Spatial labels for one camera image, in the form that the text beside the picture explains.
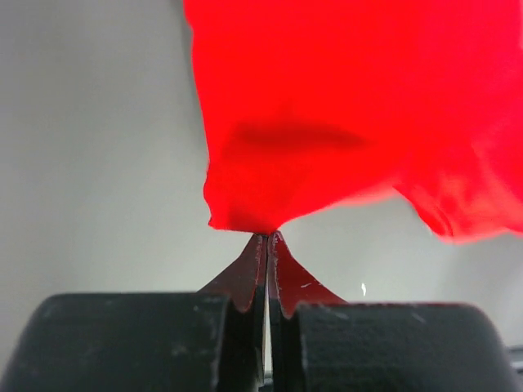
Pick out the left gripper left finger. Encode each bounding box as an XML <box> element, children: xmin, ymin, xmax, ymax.
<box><xmin>198</xmin><ymin>234</ymin><xmax>266</xmax><ymax>313</ymax></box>

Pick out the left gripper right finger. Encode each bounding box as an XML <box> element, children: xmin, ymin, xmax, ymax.
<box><xmin>267</xmin><ymin>231</ymin><xmax>347</xmax><ymax>319</ymax></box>

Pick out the red t shirt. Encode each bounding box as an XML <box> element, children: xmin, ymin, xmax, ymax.
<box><xmin>184</xmin><ymin>1</ymin><xmax>522</xmax><ymax>242</ymax></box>

